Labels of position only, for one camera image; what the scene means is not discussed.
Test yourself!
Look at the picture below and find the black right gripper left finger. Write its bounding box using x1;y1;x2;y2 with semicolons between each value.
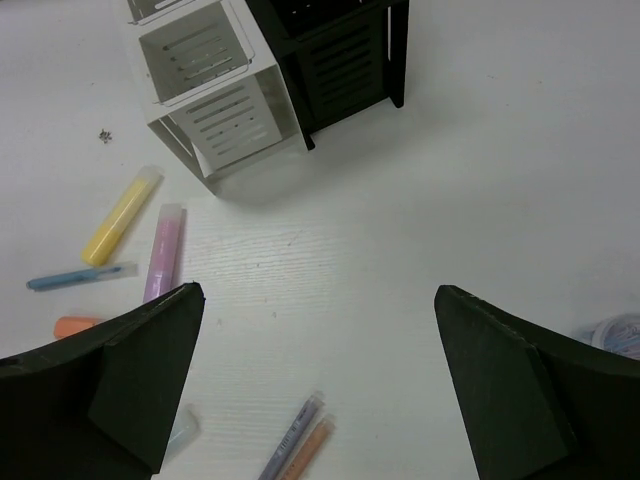
1;283;204;479

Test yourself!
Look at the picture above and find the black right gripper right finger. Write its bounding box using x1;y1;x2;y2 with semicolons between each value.
434;285;639;479

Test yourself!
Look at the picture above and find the orange capped grey highlighter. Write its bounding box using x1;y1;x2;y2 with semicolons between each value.
53;316;103;340

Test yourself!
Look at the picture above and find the blue slim highlighter pen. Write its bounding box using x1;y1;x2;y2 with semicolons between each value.
26;262;138;292

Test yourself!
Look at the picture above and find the orange slim highlighter pen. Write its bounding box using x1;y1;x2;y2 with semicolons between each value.
281;415;335;480

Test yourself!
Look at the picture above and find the purple slim highlighter pen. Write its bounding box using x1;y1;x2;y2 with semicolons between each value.
258;394;323;480

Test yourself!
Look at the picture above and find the green capped highlighter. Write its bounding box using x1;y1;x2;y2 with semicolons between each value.
164;406;200;462

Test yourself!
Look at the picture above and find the pink chunky highlighter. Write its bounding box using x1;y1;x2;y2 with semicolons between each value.
143;204;184;304

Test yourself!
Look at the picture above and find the yellow chunky highlighter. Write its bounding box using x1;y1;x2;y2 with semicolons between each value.
81;166;163;267

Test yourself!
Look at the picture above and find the small dark screw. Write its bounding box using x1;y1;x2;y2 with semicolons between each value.
98;129;113;144

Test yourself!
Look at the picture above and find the white slotted container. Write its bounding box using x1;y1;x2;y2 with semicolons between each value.
111;0;306;193

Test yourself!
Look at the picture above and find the black slotted container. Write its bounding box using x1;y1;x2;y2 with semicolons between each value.
248;0;410;150

